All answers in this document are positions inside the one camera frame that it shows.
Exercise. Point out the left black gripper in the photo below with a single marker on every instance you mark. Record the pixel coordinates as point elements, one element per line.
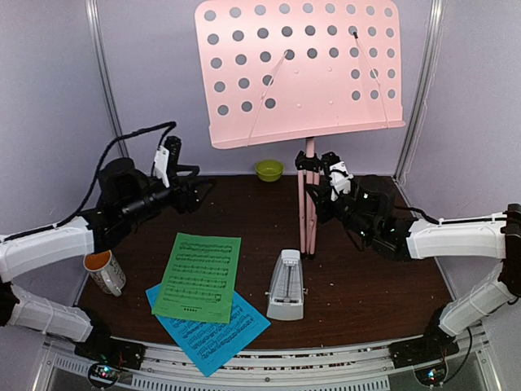
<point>189,201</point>

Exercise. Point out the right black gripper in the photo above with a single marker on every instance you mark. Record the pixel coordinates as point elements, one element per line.
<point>321,202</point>

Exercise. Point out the green sheet music paper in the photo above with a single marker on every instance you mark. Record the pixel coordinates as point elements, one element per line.
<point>199,279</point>

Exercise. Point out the pink folding music stand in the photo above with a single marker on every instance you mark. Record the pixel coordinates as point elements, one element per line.
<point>280,70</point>

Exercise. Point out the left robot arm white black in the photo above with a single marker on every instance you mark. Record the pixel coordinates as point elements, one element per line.
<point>128,198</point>

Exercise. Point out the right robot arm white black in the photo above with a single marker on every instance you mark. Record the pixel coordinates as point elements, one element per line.
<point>365,207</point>

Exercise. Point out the yellow-green plastic bowl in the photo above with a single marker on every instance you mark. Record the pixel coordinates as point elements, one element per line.
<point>269,170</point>

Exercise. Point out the white patterned mug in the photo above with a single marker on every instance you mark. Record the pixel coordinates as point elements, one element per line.
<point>106,272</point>

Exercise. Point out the white metronome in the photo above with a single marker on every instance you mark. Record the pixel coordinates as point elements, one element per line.
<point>286,290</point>

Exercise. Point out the blue sheet music paper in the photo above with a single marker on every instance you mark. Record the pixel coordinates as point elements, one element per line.
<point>212,345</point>

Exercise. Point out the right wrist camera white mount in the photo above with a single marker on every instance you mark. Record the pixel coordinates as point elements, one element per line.
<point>339,180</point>

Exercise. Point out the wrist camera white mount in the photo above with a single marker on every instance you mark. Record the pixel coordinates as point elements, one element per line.
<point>339,180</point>
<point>166,159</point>

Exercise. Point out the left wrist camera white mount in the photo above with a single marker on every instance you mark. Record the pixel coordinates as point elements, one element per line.
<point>166,159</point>

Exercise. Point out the right aluminium corner post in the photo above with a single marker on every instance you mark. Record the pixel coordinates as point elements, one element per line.
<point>426,77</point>

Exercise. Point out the aluminium corner post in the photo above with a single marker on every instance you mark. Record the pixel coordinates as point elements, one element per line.
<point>426,77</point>
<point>92,14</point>

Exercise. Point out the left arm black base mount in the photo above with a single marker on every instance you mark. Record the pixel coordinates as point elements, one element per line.
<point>100,346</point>

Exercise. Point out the front aluminium rail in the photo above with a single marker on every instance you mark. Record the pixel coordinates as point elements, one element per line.
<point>351,367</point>

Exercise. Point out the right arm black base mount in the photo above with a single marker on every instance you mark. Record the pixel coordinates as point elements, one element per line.
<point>423,350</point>

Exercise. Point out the left aluminium corner post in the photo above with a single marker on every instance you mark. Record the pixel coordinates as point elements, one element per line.
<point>92,14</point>

